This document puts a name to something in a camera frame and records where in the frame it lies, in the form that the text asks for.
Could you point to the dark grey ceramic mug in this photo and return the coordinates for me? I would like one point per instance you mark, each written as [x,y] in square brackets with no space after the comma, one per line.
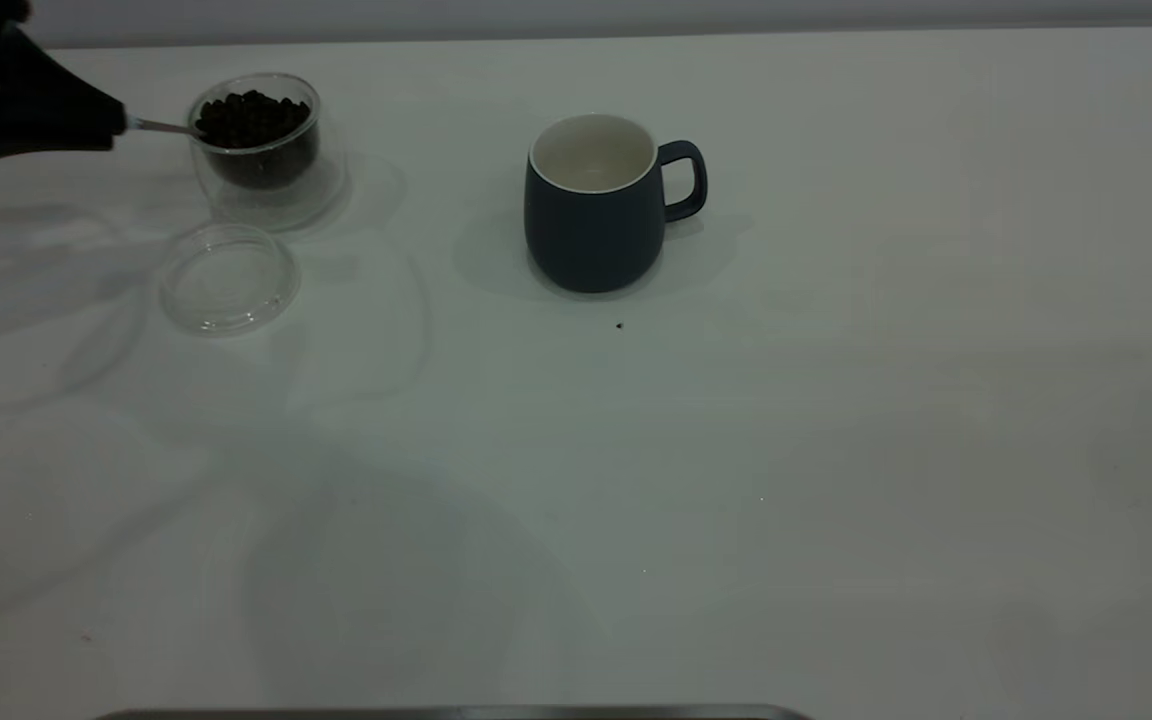
[591,240]

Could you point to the coffee beans pile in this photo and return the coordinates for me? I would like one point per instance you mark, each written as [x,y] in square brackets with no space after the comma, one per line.
[256,125]

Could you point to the double-walled glass cup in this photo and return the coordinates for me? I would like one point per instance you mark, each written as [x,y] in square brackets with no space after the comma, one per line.
[271,205]

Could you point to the clear glass lid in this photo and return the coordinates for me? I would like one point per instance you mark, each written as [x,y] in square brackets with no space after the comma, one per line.
[226,290]

